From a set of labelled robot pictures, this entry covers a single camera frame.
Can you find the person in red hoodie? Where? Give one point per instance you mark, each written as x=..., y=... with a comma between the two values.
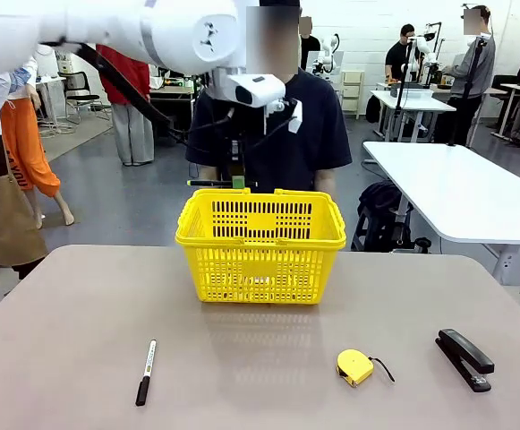
x=130, y=125

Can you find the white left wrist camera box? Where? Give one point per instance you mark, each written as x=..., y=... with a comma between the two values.
x=255, y=89

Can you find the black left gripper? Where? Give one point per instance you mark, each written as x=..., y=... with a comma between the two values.
x=235, y=134

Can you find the yellow plastic shopping basket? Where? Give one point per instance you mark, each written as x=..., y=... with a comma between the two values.
x=259, y=269

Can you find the person's left forearm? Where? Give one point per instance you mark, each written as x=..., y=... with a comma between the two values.
x=326, y=181

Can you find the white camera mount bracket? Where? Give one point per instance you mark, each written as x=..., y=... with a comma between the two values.
x=294, y=116

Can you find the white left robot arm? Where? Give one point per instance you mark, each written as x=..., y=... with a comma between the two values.
x=107, y=31

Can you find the black office chair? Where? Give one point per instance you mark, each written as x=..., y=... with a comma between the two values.
x=80, y=96

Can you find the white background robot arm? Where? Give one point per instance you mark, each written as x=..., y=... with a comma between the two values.
x=329, y=49
x=427, y=49

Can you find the black stapler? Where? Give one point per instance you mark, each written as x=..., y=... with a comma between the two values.
x=464, y=358

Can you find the black backpack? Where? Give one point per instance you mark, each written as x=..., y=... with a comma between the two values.
x=382, y=206

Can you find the background person behind head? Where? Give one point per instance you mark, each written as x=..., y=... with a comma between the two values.
x=309, y=45

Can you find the white background table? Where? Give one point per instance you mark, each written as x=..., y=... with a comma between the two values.
x=414, y=100

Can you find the yellow tape measure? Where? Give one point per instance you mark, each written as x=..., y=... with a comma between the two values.
x=353, y=365

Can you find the person in grey sweater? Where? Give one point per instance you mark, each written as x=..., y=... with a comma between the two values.
x=474, y=67

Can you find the black pen yellow tip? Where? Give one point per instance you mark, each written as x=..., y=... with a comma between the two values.
x=206, y=183

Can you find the person in black tee glasses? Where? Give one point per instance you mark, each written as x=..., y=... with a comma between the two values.
x=400, y=54

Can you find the person in navy t-shirt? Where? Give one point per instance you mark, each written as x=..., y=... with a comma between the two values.
x=304, y=134

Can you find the black white marker pen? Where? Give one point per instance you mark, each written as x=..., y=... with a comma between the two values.
x=147, y=369

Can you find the white drawer cabinet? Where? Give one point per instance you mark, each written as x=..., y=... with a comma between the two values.
x=353, y=92

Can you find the large white table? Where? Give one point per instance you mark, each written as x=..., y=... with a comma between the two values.
x=456, y=192

